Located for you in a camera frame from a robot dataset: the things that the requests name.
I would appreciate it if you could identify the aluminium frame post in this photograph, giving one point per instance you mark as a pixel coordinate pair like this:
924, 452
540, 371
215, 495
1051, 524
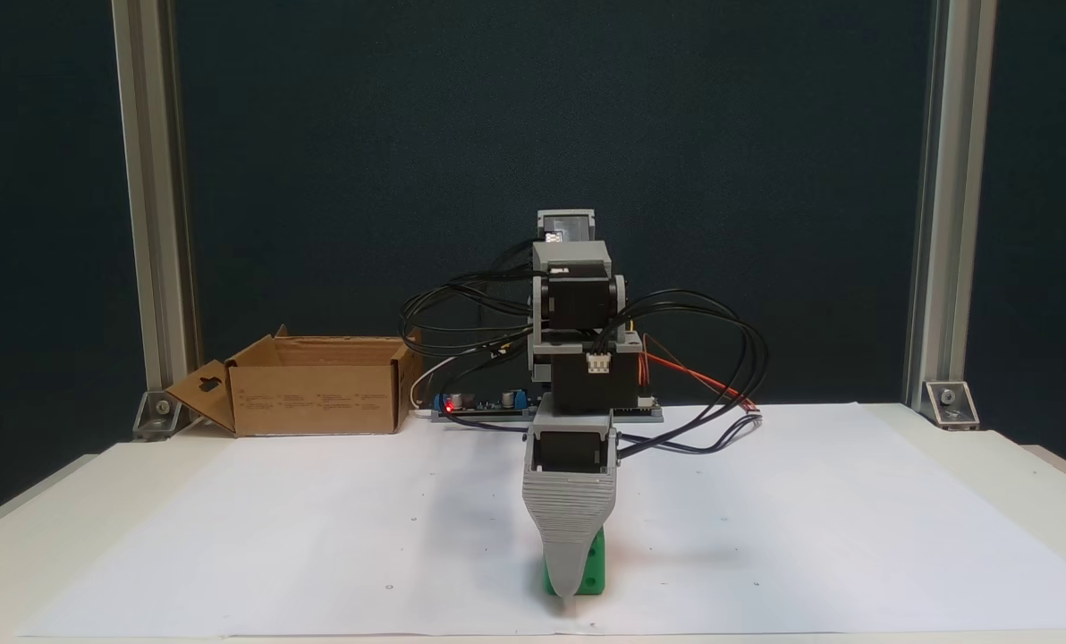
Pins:
949, 179
153, 179

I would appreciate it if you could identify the metal corner bracket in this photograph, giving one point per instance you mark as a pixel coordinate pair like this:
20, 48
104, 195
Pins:
159, 416
951, 404

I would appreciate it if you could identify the brown cardboard box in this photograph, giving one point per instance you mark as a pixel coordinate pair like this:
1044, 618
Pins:
318, 398

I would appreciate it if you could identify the white paper sheet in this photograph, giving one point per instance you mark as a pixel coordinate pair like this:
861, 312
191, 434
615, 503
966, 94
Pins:
318, 537

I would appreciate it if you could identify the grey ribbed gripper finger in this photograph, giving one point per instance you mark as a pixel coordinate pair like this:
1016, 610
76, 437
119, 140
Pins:
569, 519

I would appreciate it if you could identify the green die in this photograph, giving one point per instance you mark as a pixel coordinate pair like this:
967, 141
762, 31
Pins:
594, 563

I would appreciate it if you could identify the circuit board with blue parts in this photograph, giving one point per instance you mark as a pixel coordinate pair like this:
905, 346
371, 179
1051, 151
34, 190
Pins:
479, 407

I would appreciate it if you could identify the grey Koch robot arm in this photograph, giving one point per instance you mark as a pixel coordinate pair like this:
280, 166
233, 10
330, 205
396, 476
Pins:
587, 376

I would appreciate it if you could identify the circuit board with white connectors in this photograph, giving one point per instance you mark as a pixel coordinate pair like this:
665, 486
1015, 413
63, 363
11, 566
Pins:
649, 412

